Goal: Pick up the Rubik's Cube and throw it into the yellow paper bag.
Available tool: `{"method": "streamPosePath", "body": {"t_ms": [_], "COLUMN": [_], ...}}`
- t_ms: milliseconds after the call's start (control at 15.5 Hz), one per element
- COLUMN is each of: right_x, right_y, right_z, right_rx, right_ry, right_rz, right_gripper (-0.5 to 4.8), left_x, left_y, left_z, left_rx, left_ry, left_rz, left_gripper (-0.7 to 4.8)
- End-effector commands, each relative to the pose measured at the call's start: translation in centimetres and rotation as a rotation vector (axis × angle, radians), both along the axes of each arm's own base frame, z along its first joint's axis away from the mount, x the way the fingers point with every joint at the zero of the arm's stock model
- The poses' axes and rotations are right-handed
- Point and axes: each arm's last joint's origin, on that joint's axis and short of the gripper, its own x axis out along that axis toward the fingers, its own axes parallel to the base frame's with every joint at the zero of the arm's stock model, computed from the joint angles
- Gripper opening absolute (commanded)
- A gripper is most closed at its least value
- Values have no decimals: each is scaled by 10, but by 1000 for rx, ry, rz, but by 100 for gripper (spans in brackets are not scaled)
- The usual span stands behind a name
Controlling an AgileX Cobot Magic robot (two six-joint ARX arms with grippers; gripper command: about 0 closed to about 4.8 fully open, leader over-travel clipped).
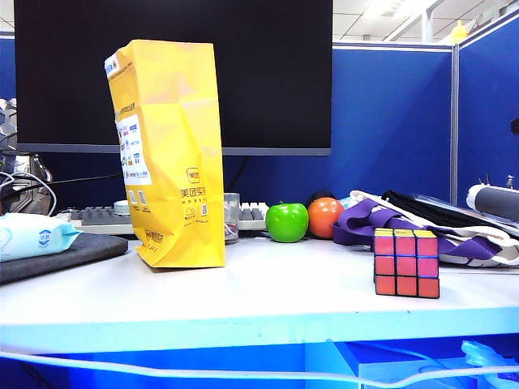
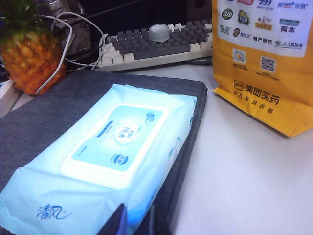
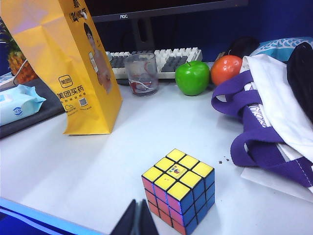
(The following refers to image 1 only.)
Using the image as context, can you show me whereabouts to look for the black computer monitor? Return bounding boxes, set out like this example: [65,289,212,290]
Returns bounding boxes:
[13,0,334,157]

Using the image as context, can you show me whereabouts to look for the blue partition panel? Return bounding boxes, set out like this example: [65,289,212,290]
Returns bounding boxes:
[222,42,455,206]

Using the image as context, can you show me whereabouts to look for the white cable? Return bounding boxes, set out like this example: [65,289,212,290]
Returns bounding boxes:
[0,350,519,389]

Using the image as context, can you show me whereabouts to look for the black cloth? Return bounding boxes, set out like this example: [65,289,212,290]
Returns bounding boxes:
[381,189,495,228]

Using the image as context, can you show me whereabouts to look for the dark grey pad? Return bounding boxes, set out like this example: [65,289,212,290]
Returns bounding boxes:
[0,232,130,286]

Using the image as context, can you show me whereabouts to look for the Rubik's Cube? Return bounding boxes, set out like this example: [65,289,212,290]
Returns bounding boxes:
[372,227,441,300]

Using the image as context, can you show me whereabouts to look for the grey and white keyboard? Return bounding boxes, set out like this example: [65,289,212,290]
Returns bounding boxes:
[55,201,271,236]

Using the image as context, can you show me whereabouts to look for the black cable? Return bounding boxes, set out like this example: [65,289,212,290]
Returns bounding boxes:
[0,173,124,199]

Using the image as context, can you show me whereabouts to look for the grey and white cylinder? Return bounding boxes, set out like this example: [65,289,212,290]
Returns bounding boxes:
[465,184,519,224]

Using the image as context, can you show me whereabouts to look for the orange ball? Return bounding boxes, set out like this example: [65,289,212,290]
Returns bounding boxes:
[307,196,345,238]

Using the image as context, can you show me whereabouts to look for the black ball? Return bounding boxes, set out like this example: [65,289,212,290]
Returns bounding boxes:
[306,188,337,207]

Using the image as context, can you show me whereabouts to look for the dark folder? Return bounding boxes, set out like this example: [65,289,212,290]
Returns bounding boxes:
[411,193,519,228]

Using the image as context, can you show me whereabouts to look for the yellow paper bag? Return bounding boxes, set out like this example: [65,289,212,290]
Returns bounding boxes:
[103,39,226,269]

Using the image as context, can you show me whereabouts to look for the blue wet wipes pack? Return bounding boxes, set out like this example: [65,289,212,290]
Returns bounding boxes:
[0,212,84,263]

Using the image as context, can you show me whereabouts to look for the clear glass cup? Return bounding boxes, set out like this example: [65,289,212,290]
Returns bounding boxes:
[223,192,241,246]

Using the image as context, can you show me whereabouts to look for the green apple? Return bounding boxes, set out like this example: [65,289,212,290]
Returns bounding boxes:
[265,201,310,244]

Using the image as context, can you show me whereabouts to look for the white tote bag purple straps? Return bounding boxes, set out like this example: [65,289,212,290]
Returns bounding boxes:
[332,189,519,268]

